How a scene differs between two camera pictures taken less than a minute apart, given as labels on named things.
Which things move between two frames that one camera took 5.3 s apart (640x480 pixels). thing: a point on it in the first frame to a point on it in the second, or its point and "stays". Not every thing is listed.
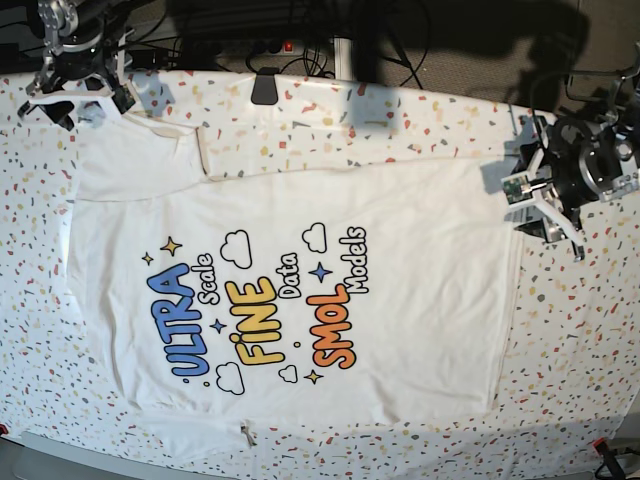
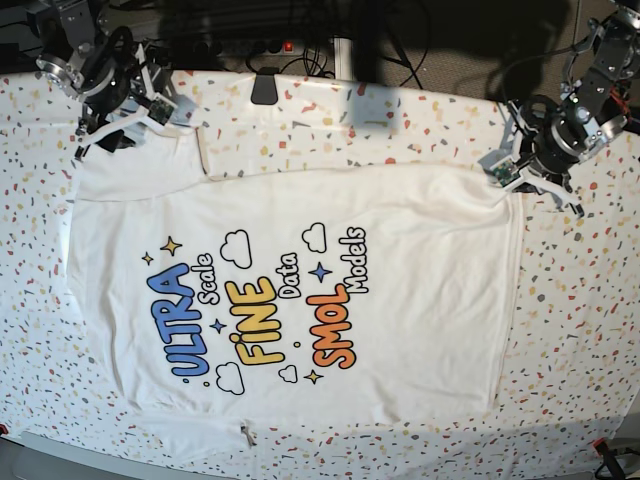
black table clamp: [265, 89] stays
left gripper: [74, 58] to [104, 79]
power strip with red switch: [263, 48] stays
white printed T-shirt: [252, 305] stays
